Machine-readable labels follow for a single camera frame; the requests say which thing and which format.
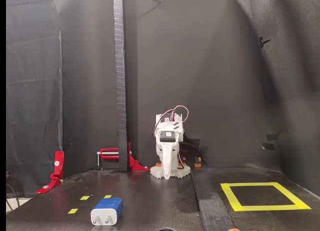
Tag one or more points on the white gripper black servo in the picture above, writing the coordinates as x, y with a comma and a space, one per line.
167, 136

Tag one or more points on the blue white charger plug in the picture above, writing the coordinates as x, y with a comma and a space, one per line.
107, 206

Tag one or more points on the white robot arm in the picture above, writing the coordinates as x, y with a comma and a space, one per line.
168, 126

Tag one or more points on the red clamp with silver screw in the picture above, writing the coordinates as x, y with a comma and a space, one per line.
136, 164

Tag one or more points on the small yellow tape marker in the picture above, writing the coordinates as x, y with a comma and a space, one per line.
84, 197
107, 196
72, 211

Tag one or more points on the black backdrop cloth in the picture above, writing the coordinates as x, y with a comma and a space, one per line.
212, 78

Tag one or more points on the black tape flap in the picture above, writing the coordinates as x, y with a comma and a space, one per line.
273, 136

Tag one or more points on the yellow tape square outline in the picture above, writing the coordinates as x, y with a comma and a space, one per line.
265, 208

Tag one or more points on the black spring clip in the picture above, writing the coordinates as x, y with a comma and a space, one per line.
263, 41

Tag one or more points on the black shiny side curtain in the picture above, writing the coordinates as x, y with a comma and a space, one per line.
32, 91

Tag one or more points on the black foam wrapped post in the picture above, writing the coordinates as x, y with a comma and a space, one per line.
120, 66

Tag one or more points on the red metal angle bracket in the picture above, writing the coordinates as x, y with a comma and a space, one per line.
58, 161

